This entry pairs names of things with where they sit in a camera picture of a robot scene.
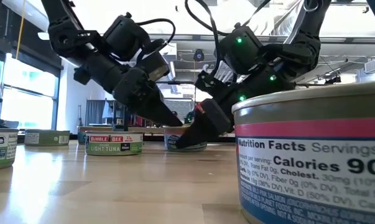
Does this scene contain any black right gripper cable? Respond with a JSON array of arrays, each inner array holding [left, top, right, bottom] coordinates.
[[184, 0, 272, 75]]

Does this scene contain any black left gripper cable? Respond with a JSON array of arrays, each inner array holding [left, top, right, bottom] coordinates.
[[134, 17, 177, 63]]

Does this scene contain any Bumble Bee light tuna can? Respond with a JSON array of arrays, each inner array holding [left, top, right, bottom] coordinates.
[[0, 128, 19, 172], [84, 130, 144, 157]]

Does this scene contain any yellow hanging cord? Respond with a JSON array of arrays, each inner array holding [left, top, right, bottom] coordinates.
[[15, 0, 27, 60]]

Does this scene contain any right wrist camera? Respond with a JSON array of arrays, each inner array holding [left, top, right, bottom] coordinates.
[[194, 70, 221, 94]]

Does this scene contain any black ceiling device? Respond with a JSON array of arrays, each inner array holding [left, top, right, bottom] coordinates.
[[323, 74, 342, 85]]

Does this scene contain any pink salmon can pull-tab lid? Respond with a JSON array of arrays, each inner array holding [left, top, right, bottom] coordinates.
[[231, 81, 375, 224]]

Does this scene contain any white ceiling light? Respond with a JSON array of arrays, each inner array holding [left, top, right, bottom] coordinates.
[[37, 30, 59, 41]]

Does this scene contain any green label tuna can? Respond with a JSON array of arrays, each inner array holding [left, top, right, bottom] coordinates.
[[24, 129, 71, 147]]

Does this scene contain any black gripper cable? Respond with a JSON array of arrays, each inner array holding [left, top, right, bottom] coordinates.
[[184, 0, 272, 75], [134, 17, 177, 63]]

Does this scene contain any large window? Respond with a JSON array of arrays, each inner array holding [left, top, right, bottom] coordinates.
[[0, 52, 62, 131]]

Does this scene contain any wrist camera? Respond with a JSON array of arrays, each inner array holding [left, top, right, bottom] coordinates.
[[194, 70, 221, 94], [136, 51, 171, 82]]

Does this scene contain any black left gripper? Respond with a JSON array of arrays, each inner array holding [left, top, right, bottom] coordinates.
[[73, 52, 184, 127]]

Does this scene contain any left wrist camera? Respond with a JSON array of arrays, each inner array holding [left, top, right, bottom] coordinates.
[[136, 51, 171, 82]]

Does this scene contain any black device with green light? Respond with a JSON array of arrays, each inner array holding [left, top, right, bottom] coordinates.
[[183, 110, 196, 124]]

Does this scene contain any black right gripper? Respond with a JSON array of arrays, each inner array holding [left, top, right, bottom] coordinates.
[[175, 67, 297, 149]]

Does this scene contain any grey curtain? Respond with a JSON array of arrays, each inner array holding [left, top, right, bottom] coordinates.
[[85, 98, 107, 127]]

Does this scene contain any black round ceiling camera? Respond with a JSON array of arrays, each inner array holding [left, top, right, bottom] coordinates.
[[192, 48, 206, 62]]

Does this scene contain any white ribbed duct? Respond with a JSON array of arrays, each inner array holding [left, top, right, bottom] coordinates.
[[210, 60, 238, 83]]

